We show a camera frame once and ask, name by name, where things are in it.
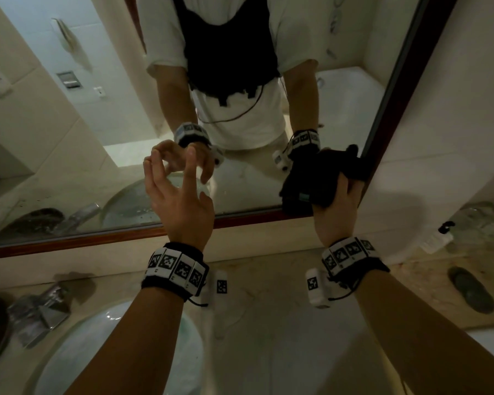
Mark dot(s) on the white sink basin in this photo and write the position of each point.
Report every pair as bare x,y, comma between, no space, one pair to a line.
86,349

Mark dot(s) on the person's right hand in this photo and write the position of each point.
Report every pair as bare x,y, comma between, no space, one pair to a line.
337,220

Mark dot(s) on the person's right forearm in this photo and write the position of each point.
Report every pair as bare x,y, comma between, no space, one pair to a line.
420,341

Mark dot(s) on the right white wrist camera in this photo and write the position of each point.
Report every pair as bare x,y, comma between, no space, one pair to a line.
316,285

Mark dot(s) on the white pump bottle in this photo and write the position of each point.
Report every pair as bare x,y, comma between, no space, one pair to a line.
436,240

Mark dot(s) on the person's right fingers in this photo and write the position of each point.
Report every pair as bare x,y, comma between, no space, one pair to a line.
344,188

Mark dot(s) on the person's left hand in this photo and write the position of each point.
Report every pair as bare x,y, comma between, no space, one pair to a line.
181,209

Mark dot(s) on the black cleaning cloth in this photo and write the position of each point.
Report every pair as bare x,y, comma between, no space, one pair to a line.
317,180

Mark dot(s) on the marker wristband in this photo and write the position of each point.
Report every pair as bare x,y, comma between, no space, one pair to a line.
350,257
175,269

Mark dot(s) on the dark oval soap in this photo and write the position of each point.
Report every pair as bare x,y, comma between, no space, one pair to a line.
471,290

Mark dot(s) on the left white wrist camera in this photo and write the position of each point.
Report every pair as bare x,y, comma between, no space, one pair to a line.
220,285

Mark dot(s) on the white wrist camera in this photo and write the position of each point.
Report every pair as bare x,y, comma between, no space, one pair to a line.
220,285
316,285

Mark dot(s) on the person's left forearm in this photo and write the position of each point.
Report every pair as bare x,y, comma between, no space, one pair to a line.
136,345

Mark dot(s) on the chrome sink faucet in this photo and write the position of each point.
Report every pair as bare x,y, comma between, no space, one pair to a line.
39,314

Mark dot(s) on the left marker wristband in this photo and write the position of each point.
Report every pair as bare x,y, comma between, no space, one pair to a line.
175,269

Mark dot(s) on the wood framed wall mirror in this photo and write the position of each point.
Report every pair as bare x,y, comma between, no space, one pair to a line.
107,119

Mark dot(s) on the person's left thumb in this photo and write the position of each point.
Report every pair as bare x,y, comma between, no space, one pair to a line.
207,202

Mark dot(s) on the right marker wristband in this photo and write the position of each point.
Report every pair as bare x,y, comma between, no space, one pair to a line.
350,257

